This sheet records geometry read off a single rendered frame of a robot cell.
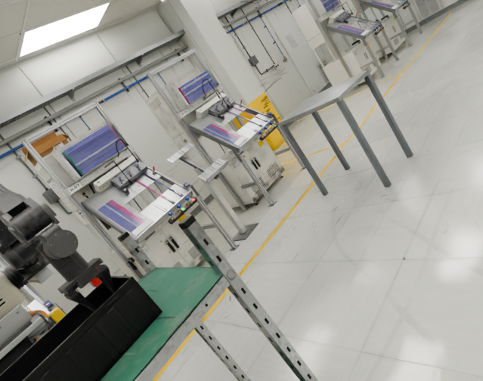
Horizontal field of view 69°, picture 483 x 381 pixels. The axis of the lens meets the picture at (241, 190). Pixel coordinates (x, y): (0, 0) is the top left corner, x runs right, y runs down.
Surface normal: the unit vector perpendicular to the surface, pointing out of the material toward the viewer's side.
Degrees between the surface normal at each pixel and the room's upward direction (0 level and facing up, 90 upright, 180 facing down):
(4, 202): 49
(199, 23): 90
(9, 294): 98
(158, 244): 90
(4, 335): 90
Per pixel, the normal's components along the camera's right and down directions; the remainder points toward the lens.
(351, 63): -0.58, 0.59
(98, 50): 0.59, -0.18
